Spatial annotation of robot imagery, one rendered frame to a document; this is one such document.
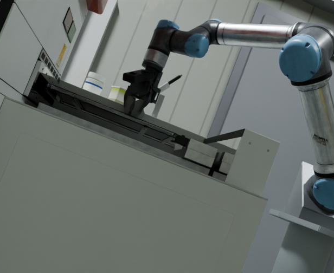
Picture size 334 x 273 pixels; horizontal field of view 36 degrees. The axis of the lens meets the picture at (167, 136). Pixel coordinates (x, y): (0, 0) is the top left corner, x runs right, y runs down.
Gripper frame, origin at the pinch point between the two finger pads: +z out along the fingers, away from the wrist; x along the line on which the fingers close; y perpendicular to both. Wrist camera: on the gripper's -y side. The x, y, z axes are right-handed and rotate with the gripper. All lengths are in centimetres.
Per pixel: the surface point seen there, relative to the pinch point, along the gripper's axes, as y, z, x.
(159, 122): 11.8, -3.7, -5.1
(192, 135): 17.8, -3.6, -15.6
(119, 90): 11.2, -10.1, 14.5
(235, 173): -27, 7, -48
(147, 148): -18.8, 7.7, -20.1
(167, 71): 161, -56, 79
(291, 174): 210, -21, -13
